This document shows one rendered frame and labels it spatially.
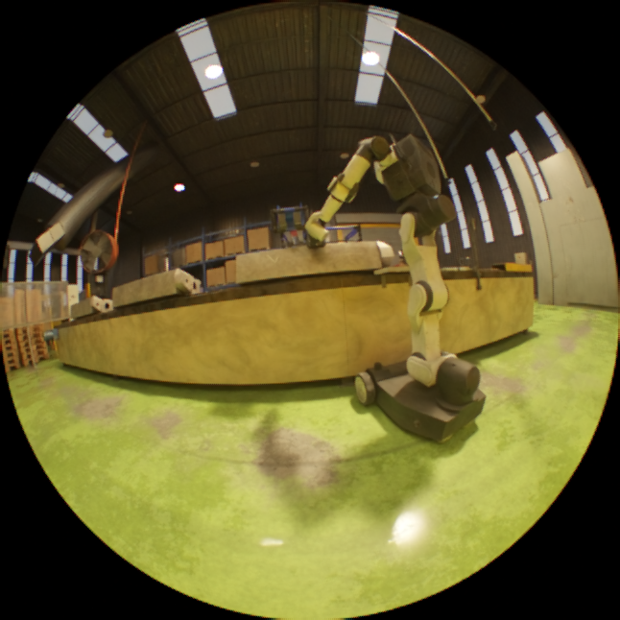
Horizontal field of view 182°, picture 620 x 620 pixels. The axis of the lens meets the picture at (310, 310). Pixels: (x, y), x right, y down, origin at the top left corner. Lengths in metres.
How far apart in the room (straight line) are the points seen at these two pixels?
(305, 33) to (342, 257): 8.88
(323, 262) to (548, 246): 5.92
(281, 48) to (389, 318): 9.28
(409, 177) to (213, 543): 1.58
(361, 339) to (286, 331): 0.50
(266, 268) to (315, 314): 0.44
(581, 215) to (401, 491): 6.15
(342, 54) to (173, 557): 10.36
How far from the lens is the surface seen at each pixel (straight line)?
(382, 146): 1.00
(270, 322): 1.30
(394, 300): 1.38
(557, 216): 6.40
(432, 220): 0.91
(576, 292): 6.12
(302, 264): 1.28
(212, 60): 9.64
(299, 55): 9.43
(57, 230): 6.96
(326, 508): 0.77
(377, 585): 0.69
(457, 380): 0.86
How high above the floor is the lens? 0.69
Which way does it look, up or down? 5 degrees down
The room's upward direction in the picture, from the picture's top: 6 degrees counter-clockwise
